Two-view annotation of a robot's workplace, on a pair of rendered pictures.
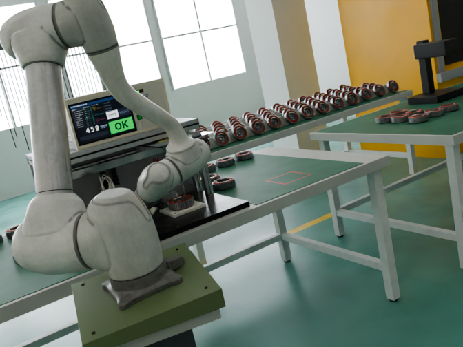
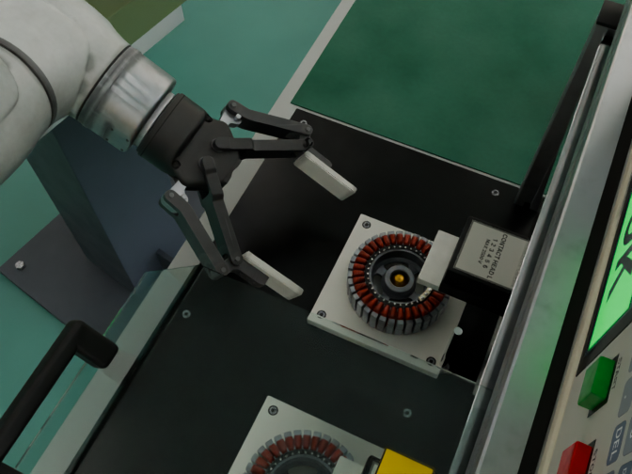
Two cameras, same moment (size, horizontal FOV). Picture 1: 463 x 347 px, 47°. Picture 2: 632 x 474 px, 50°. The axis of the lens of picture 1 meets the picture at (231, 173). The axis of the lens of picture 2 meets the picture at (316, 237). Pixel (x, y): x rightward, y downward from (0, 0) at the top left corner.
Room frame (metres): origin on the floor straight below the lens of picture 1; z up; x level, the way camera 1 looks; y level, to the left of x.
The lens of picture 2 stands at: (2.27, 0.18, 1.46)
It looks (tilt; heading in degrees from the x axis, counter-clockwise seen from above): 60 degrees down; 144
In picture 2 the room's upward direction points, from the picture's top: straight up
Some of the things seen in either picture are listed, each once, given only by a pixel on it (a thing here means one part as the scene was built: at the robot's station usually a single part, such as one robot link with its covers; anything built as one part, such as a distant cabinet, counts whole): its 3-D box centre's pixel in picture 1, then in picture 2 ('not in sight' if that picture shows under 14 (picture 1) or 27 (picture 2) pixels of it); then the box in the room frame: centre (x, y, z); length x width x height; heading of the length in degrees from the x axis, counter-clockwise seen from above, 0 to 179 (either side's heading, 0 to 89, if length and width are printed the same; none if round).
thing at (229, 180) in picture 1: (223, 183); not in sight; (2.48, 0.05, 0.77); 0.11 x 0.11 x 0.04
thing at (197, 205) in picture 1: (182, 208); not in sight; (2.18, 0.24, 0.78); 0.15 x 0.15 x 0.01; 29
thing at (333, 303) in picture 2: not in sight; (396, 292); (2.06, 0.45, 0.78); 0.15 x 0.15 x 0.01; 29
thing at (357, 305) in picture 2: not in sight; (399, 281); (2.06, 0.45, 0.80); 0.11 x 0.11 x 0.04
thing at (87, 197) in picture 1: (126, 179); not in sight; (2.34, 0.46, 0.92); 0.66 x 0.01 x 0.30; 119
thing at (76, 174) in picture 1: (132, 158); (505, 331); (2.21, 0.39, 1.03); 0.62 x 0.01 x 0.03; 119
